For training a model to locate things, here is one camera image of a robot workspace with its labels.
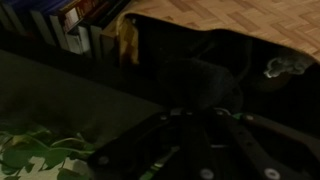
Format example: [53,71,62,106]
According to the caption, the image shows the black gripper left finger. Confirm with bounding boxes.
[87,108,221,180]

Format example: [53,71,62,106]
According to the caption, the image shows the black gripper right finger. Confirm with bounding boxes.
[214,109,320,180]

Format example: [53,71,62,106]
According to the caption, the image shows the black soft object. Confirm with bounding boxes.
[155,56,246,114]

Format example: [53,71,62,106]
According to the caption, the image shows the black cube bookshelf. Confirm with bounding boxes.
[0,0,168,144]

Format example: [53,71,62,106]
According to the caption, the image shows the green pothos plant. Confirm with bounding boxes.
[0,124,98,180]

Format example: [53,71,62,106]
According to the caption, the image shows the red brown book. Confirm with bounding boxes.
[62,5,82,34]

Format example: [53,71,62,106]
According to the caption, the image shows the white book maroon band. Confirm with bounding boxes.
[29,9,56,46]

